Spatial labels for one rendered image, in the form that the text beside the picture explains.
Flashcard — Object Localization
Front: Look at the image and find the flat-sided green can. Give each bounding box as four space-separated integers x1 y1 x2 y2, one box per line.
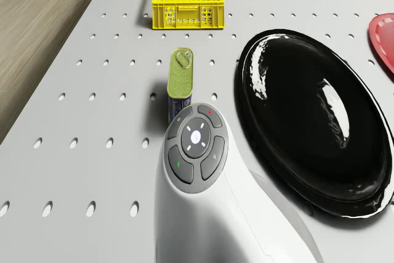
167 47 195 126

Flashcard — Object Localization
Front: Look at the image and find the black plate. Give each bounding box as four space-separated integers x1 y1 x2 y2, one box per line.
233 28 394 219

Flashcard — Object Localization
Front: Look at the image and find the red plate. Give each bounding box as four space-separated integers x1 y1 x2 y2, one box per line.
368 12 394 75

